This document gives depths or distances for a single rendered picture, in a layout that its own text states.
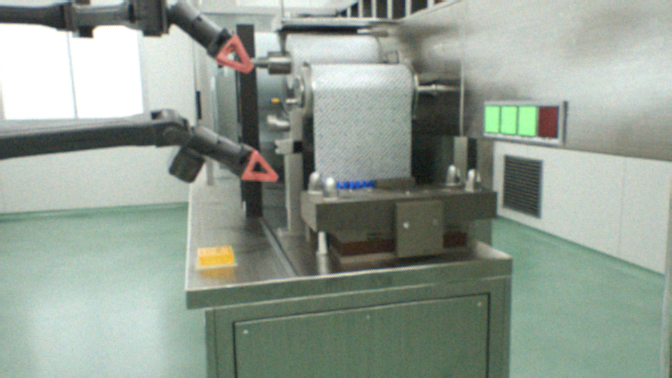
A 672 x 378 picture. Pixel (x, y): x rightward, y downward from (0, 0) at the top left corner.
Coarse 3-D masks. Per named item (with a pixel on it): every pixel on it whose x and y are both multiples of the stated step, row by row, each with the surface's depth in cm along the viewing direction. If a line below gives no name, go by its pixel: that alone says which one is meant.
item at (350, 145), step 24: (336, 120) 127; (360, 120) 128; (384, 120) 130; (408, 120) 131; (336, 144) 128; (360, 144) 129; (384, 144) 131; (408, 144) 132; (336, 168) 129; (360, 168) 130; (384, 168) 132; (408, 168) 133
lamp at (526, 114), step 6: (522, 108) 100; (528, 108) 98; (534, 108) 97; (522, 114) 100; (528, 114) 99; (534, 114) 97; (522, 120) 100; (528, 120) 99; (534, 120) 97; (522, 126) 101; (528, 126) 99; (534, 126) 97; (522, 132) 101; (528, 132) 99; (534, 132) 97
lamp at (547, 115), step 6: (540, 108) 95; (546, 108) 93; (552, 108) 92; (540, 114) 95; (546, 114) 94; (552, 114) 92; (540, 120) 95; (546, 120) 94; (552, 120) 92; (540, 126) 95; (546, 126) 94; (552, 126) 92; (540, 132) 95; (546, 132) 94; (552, 132) 92
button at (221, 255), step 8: (208, 248) 117; (216, 248) 117; (224, 248) 117; (200, 256) 111; (208, 256) 112; (216, 256) 112; (224, 256) 112; (232, 256) 113; (200, 264) 111; (208, 264) 112; (216, 264) 112; (224, 264) 112
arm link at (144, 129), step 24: (96, 120) 111; (120, 120) 112; (144, 120) 112; (168, 120) 113; (0, 144) 104; (24, 144) 106; (48, 144) 108; (72, 144) 109; (96, 144) 111; (120, 144) 112; (144, 144) 113; (168, 144) 115
